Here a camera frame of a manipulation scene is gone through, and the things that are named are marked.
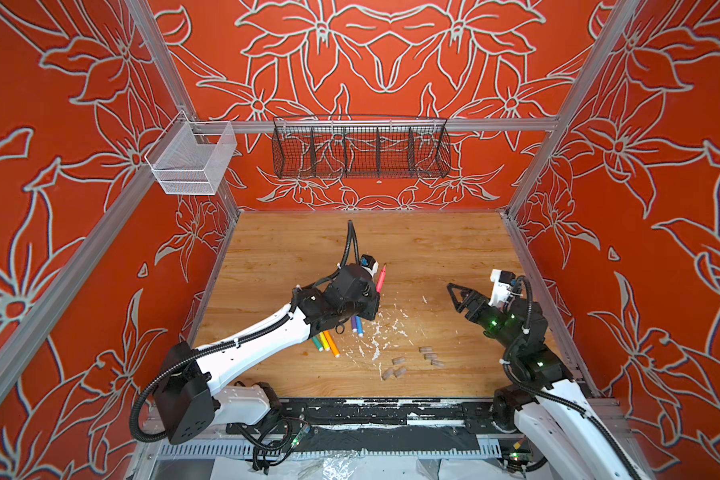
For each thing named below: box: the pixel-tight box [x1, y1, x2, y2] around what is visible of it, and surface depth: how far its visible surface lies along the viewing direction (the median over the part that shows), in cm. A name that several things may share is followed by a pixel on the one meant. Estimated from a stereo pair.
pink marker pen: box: [376, 263, 387, 294], surface depth 78 cm
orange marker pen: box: [323, 330, 341, 358], surface depth 86 cm
